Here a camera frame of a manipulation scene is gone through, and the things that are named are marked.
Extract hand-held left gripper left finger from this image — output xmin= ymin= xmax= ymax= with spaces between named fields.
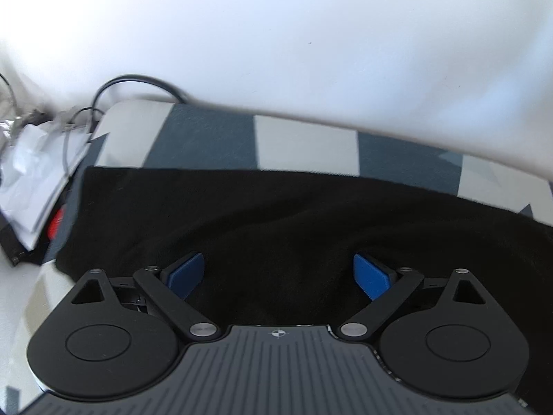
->
xmin=69 ymin=252 xmax=220 ymax=341

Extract black fleece pants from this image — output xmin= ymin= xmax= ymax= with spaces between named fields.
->
xmin=55 ymin=165 xmax=553 ymax=327

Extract black cable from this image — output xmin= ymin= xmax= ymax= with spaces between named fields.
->
xmin=65 ymin=74 xmax=193 ymax=143

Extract geometric patterned cloth cover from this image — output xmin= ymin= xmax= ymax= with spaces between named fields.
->
xmin=9 ymin=100 xmax=553 ymax=355

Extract red small object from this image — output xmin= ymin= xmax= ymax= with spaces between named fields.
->
xmin=47 ymin=207 xmax=65 ymax=240

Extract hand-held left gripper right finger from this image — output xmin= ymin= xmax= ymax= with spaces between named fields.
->
xmin=338 ymin=253 xmax=489 ymax=340

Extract white crumpled paper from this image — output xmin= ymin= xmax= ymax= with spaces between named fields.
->
xmin=0 ymin=123 xmax=93 ymax=252

